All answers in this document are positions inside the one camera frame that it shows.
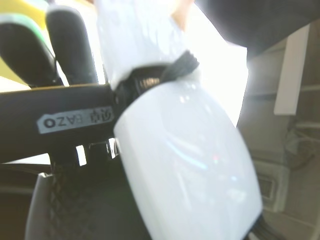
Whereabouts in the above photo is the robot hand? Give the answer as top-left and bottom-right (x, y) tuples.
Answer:
(0, 0), (263, 240)

